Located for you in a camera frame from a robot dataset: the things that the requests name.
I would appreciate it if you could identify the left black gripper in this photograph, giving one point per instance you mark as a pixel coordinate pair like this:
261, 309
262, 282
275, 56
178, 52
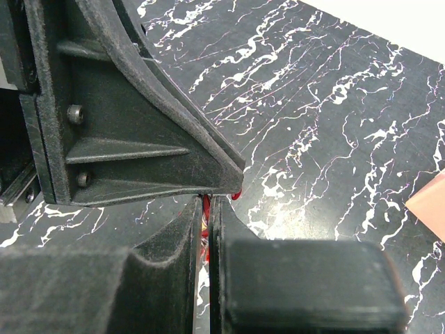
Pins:
19, 179

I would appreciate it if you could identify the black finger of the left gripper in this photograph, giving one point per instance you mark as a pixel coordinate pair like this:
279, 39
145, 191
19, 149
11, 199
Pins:
107, 125

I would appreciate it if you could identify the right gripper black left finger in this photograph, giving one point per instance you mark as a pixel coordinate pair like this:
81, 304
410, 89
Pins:
146, 289

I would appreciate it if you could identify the red carabiner keyring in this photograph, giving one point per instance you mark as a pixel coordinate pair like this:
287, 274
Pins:
206, 215

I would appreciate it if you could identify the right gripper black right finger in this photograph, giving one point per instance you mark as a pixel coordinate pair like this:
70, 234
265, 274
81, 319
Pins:
297, 286

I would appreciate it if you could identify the peach desk organizer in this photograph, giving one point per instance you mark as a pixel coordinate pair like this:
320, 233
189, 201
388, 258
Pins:
428, 205

